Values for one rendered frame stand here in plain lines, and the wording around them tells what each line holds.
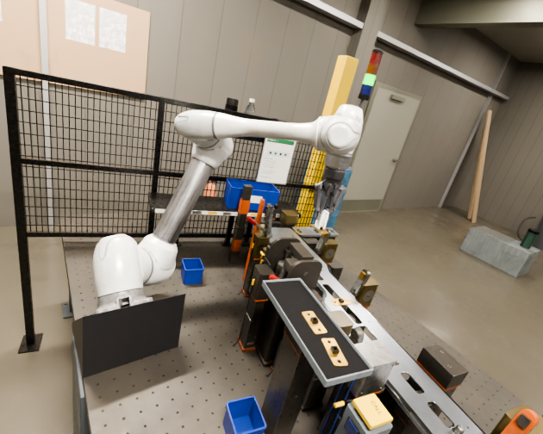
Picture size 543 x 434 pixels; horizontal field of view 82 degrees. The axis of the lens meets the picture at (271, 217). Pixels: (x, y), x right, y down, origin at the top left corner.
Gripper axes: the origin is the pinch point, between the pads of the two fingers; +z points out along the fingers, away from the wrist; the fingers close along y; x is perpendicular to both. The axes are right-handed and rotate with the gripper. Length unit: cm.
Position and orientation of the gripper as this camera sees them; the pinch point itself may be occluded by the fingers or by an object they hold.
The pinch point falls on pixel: (321, 220)
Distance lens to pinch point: 120.2
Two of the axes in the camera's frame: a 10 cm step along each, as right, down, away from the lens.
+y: 9.0, 0.3, 4.3
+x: -3.9, -3.8, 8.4
